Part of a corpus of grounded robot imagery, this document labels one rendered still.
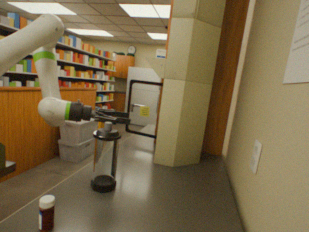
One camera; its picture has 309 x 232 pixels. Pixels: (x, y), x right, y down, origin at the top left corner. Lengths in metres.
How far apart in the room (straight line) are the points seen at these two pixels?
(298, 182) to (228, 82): 0.97
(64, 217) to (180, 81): 0.77
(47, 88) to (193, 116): 0.79
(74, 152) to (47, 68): 2.27
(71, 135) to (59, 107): 2.34
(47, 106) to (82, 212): 0.48
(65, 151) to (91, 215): 2.74
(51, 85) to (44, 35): 0.24
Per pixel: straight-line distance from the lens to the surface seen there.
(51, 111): 0.97
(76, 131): 3.23
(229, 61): 1.42
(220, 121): 1.43
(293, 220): 0.57
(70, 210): 0.76
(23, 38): 1.06
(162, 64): 1.06
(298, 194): 0.55
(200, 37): 1.10
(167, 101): 1.05
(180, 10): 1.11
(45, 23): 1.14
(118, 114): 1.06
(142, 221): 0.72
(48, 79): 1.18
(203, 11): 1.14
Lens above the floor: 1.38
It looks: 10 degrees down
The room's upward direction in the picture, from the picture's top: 7 degrees clockwise
